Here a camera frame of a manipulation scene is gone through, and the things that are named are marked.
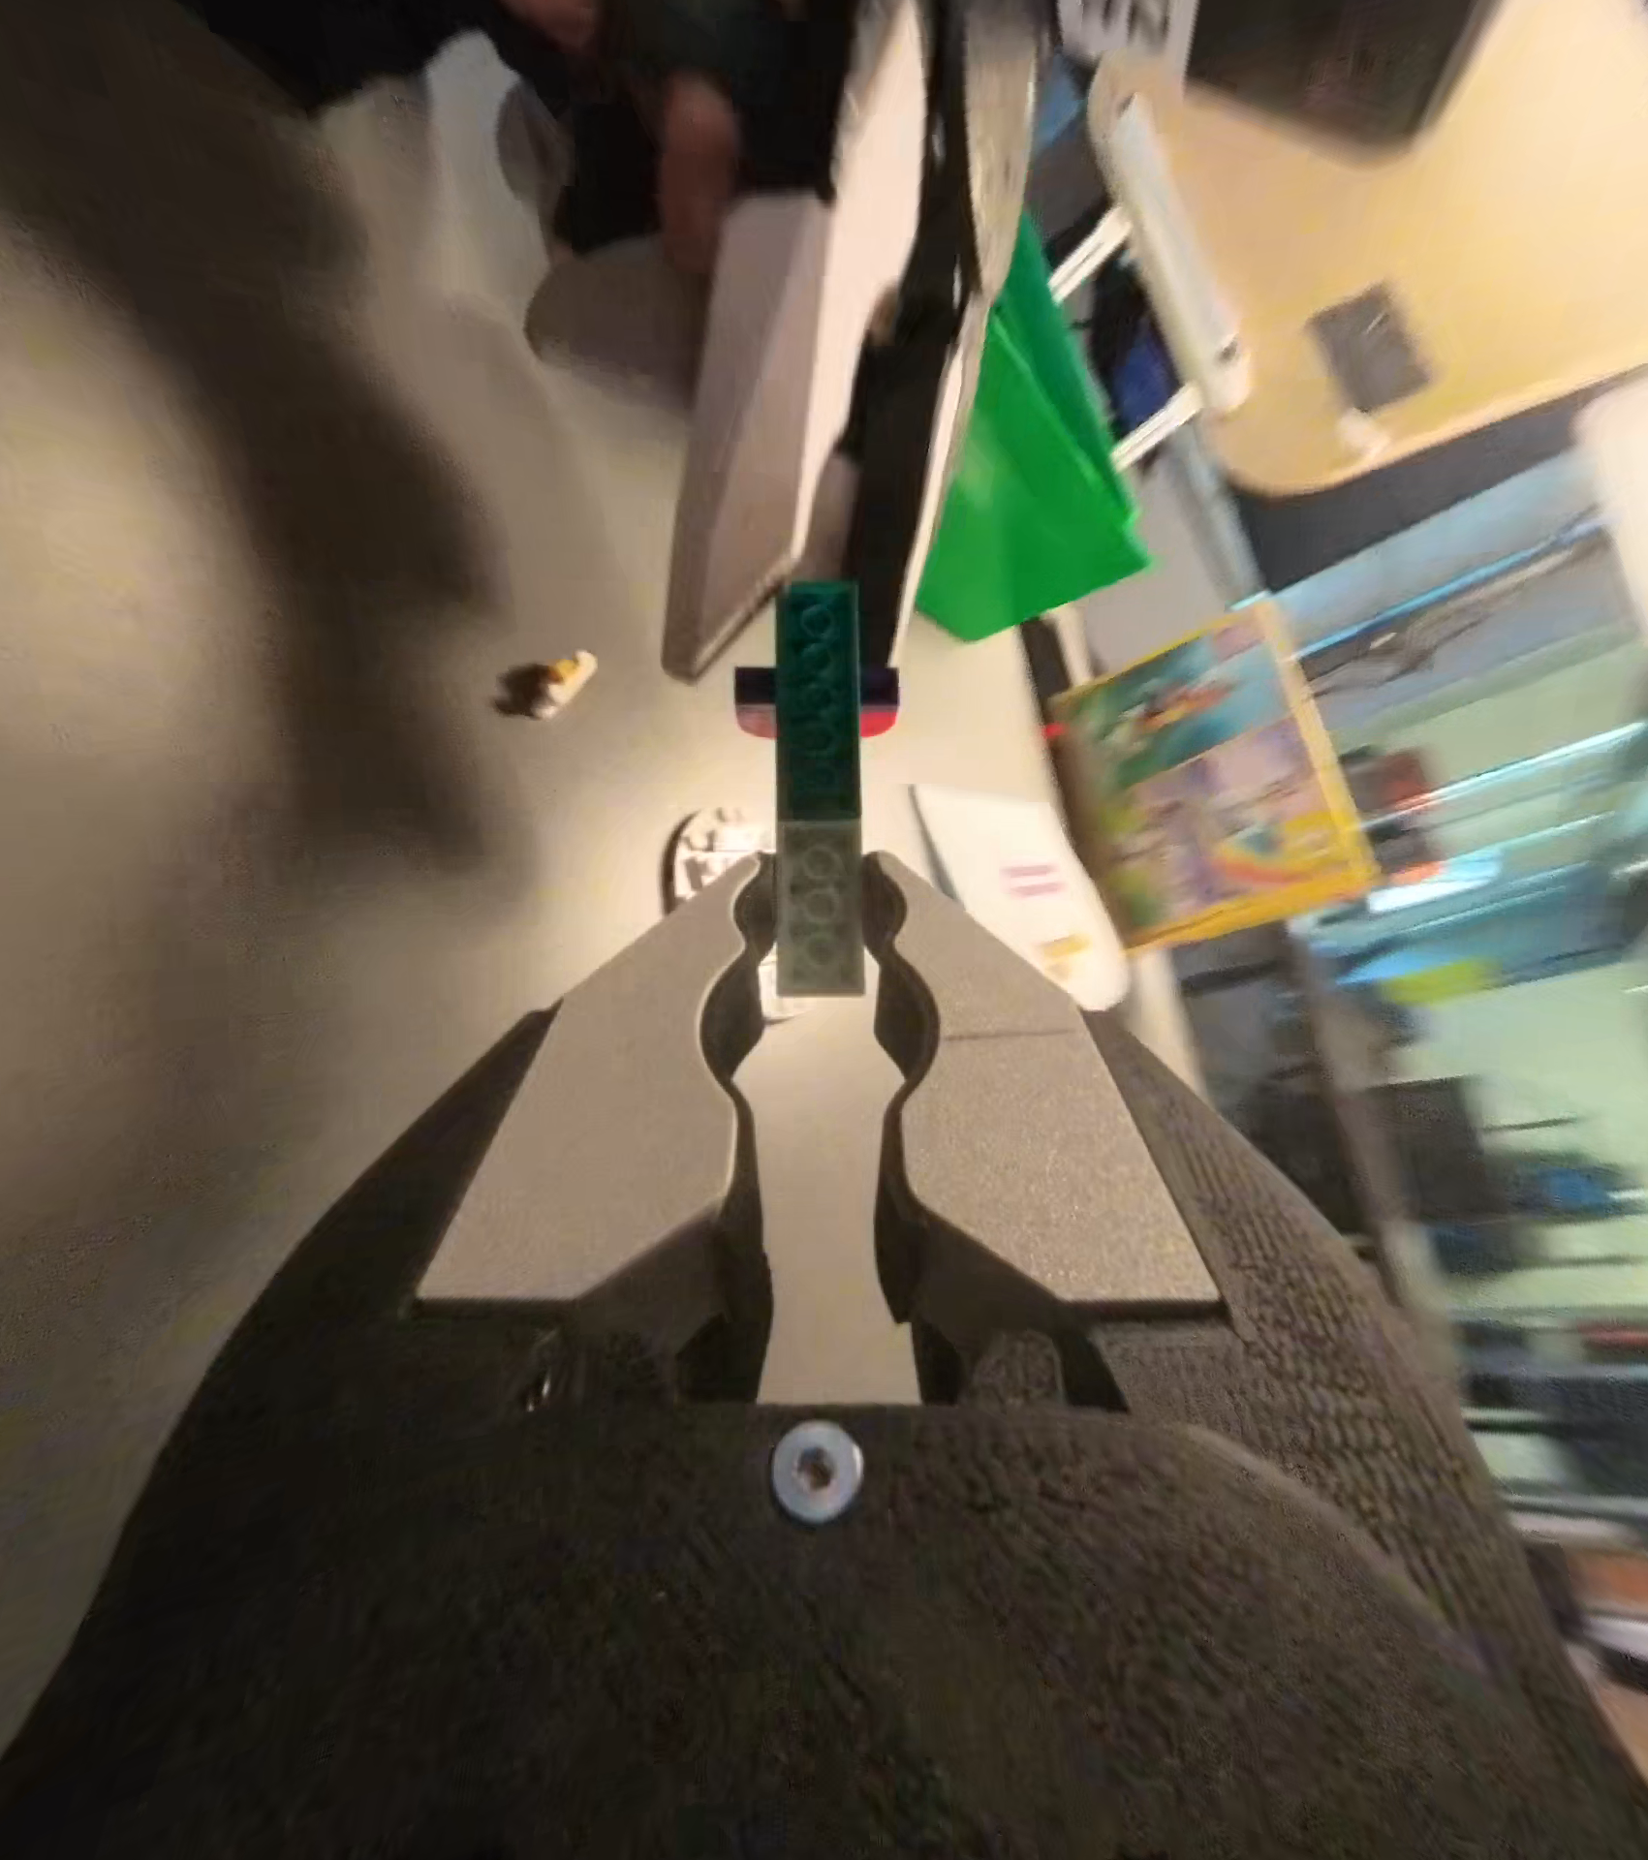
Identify multicolour lego model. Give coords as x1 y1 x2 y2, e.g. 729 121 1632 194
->
732 578 901 1000

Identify white instruction booklet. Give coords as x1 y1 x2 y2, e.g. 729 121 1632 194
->
907 781 1130 1012

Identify green plastic bin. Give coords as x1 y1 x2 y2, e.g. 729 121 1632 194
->
911 216 1151 646

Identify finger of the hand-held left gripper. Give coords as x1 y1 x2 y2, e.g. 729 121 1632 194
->
841 287 994 671
525 0 930 686

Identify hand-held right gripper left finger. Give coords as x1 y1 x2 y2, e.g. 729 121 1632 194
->
416 855 769 1310

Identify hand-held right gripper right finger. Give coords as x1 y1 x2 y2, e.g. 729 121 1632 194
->
864 849 1225 1326

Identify yellow lego box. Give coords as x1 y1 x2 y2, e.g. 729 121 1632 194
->
1048 603 1380 954

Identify round white lego plate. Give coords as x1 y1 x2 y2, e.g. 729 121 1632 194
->
659 807 767 919

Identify person's left hand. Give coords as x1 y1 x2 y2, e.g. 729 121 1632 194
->
504 0 767 280

